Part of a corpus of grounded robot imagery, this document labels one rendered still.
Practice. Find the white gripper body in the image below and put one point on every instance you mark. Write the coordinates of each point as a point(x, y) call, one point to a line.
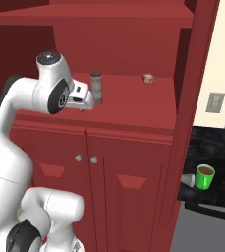
point(83, 103)

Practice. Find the grey round door knob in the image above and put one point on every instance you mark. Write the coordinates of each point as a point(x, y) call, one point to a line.
point(78, 157)
point(94, 159)

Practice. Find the grey wall switch plate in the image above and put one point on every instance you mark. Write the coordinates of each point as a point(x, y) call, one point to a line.
point(215, 102)

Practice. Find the red open cabinet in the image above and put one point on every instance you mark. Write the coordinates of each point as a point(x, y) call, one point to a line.
point(133, 46)

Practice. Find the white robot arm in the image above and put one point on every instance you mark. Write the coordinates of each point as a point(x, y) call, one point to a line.
point(9, 157)

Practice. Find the grey appliance front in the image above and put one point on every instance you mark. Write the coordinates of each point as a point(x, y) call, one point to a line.
point(205, 234)

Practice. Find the small honey bottle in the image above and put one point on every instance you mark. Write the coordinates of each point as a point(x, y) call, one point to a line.
point(148, 78)

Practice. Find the red cabinet door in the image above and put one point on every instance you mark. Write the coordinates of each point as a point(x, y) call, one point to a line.
point(60, 183)
point(130, 197)

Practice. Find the white cup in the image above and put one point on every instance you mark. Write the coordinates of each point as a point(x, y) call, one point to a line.
point(188, 179)

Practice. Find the green mug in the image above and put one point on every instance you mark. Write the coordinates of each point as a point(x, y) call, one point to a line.
point(205, 179)

